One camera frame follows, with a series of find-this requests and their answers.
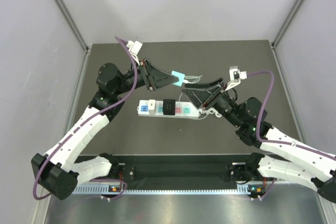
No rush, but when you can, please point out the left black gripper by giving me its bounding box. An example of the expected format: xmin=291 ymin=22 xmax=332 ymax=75
xmin=114 ymin=58 xmax=179 ymax=95

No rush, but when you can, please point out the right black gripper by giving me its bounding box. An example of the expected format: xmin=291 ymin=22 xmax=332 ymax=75
xmin=182 ymin=77 xmax=244 ymax=127

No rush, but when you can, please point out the teal charger block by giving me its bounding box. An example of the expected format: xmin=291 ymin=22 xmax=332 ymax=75
xmin=171 ymin=71 xmax=185 ymax=87

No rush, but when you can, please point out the white cube adapter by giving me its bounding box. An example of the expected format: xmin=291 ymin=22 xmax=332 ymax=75
xmin=148 ymin=99 xmax=156 ymax=113

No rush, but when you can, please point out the white power strip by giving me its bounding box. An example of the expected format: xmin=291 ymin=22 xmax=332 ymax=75
xmin=137 ymin=100 xmax=200 ymax=120

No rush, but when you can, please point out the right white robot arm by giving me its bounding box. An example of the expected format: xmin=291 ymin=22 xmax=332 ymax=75
xmin=182 ymin=72 xmax=335 ymax=202

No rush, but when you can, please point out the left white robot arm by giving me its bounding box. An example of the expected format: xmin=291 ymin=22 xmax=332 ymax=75
xmin=31 ymin=59 xmax=178 ymax=200

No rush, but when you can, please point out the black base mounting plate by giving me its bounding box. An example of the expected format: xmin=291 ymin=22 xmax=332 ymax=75
xmin=113 ymin=154 xmax=259 ymax=190

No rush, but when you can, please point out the white power strip cord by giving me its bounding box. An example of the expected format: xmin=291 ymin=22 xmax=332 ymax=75
xmin=198 ymin=106 xmax=223 ymax=118

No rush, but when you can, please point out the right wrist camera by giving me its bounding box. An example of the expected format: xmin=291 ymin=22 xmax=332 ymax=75
xmin=225 ymin=66 xmax=247 ymax=91

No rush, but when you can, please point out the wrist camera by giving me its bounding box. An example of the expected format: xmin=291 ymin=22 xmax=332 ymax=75
xmin=225 ymin=66 xmax=247 ymax=91
xmin=126 ymin=40 xmax=143 ymax=65

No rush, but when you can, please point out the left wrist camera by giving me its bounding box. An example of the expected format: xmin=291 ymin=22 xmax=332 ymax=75
xmin=126 ymin=40 xmax=143 ymax=65

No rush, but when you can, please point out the grey slotted cable duct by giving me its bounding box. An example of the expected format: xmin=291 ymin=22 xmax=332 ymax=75
xmin=73 ymin=183 xmax=266 ymax=195

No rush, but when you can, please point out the left aluminium frame post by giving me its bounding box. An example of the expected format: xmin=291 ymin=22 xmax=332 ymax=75
xmin=39 ymin=0 xmax=90 ymax=51

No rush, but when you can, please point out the aluminium frame post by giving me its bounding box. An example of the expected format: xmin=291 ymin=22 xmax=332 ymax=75
xmin=271 ymin=0 xmax=321 ymax=48
xmin=39 ymin=0 xmax=90 ymax=51

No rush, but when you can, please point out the right aluminium frame post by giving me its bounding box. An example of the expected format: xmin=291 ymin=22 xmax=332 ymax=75
xmin=271 ymin=0 xmax=321 ymax=48

